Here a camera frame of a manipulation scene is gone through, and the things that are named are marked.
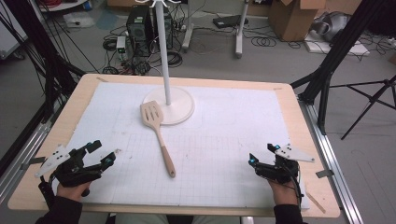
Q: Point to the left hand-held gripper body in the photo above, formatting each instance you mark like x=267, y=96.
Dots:
x=73, y=169

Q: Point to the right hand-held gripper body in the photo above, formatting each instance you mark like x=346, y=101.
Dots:
x=281, y=169

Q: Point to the beige slotted spatula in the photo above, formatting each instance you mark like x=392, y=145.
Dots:
x=152, y=116

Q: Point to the white hook stand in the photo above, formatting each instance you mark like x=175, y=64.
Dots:
x=177, y=109

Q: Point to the person's left hand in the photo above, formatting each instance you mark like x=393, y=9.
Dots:
x=73, y=193

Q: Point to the person's right hand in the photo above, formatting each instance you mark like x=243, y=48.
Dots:
x=283, y=194

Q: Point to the white grid mat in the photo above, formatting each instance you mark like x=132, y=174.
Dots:
x=218, y=140

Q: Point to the grey metal clamp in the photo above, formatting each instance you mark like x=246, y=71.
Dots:
x=324, y=173
x=32, y=161

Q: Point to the thin wooden stick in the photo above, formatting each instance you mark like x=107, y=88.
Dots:
x=316, y=202

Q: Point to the small white box device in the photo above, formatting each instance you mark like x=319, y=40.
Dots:
x=121, y=44

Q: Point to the black tripod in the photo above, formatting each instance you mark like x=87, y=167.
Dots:
x=372, y=98

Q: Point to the white stand leg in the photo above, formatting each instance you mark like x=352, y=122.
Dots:
x=187, y=31
x=240, y=34

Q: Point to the white foam board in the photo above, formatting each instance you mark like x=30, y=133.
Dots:
x=339, y=48

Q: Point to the black computer tower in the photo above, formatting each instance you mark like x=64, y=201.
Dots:
x=140, y=29

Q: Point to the large cardboard box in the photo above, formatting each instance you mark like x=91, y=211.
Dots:
x=292, y=21

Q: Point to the flat black device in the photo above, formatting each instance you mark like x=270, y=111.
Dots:
x=229, y=21

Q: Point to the grey rounded device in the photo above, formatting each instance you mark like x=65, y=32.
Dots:
x=331, y=26

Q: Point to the aluminium rail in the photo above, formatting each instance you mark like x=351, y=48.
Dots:
x=21, y=155
x=333, y=161

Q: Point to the black metal frame stand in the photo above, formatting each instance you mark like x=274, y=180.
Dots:
x=336, y=53
x=46, y=62

